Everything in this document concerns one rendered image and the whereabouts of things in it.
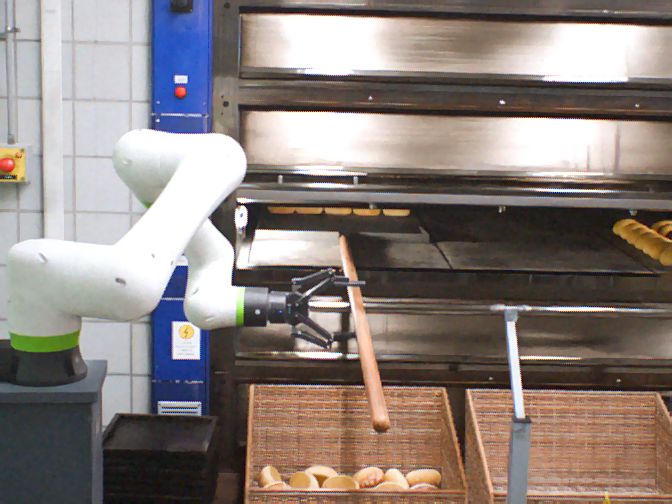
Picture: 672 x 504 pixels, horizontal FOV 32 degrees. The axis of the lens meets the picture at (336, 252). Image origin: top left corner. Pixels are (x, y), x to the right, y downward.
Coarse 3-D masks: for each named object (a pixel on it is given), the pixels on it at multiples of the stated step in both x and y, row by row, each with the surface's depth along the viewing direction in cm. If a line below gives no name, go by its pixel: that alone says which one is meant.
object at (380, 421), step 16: (352, 272) 311; (352, 288) 293; (352, 304) 278; (368, 336) 249; (368, 352) 236; (368, 368) 225; (368, 384) 216; (368, 400) 209; (384, 400) 208; (384, 416) 198; (384, 432) 197
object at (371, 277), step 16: (240, 272) 327; (256, 272) 327; (272, 272) 327; (288, 272) 327; (304, 272) 328; (336, 272) 328; (368, 272) 328; (384, 272) 328; (400, 272) 328; (416, 272) 329; (432, 272) 329; (448, 272) 329; (464, 272) 330; (480, 272) 330; (496, 272) 331; (512, 272) 332; (528, 272) 332; (544, 272) 333; (560, 272) 334; (576, 272) 334; (592, 272) 335; (608, 272) 336; (624, 272) 336; (560, 288) 331; (576, 288) 331; (592, 288) 331; (608, 288) 331; (624, 288) 331; (640, 288) 332; (656, 288) 332
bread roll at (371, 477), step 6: (366, 468) 324; (372, 468) 324; (378, 468) 326; (360, 474) 322; (366, 474) 322; (372, 474) 323; (378, 474) 324; (360, 480) 322; (366, 480) 322; (372, 480) 322; (378, 480) 323; (360, 486) 322; (366, 486) 322; (372, 486) 322
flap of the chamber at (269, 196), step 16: (240, 192) 308; (256, 192) 308; (272, 192) 308; (288, 192) 309; (304, 192) 309; (320, 192) 309; (336, 192) 309; (352, 192) 309; (528, 208) 329; (544, 208) 326; (560, 208) 323; (576, 208) 320; (592, 208) 318; (608, 208) 315; (624, 208) 313; (640, 208) 312; (656, 208) 312
